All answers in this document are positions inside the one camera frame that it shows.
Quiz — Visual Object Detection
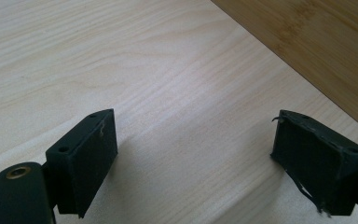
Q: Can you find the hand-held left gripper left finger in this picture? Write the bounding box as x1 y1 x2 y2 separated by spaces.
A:
45 108 119 218

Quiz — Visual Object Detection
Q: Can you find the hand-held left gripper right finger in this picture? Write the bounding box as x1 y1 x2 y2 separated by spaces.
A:
270 109 358 217

